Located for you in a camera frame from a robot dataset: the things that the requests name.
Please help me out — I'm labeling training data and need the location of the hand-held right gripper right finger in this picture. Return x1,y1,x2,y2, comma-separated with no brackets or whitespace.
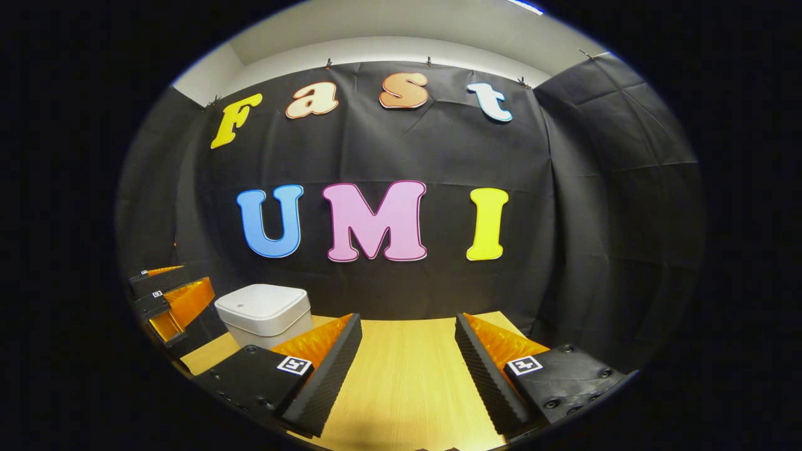
454,312,629,439

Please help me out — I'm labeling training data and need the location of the wooden desktop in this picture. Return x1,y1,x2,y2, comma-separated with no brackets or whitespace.
180,311,533,451

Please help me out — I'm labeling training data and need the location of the white desktop garbage bin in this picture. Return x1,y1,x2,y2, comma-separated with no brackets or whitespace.
214,284,314,350

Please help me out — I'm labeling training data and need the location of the black backdrop cloth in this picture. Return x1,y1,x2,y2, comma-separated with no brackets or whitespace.
116,53,706,370

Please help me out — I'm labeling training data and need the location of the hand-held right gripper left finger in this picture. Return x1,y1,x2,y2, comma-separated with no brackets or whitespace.
191,313,364,439

